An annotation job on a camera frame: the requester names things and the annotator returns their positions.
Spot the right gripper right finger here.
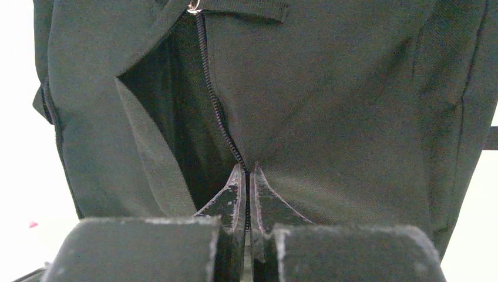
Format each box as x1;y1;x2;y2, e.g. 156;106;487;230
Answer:
249;166;446;281

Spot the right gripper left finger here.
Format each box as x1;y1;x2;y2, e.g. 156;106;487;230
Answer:
42;165;246;281

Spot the black student backpack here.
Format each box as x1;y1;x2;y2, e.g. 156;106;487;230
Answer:
33;1;497;254

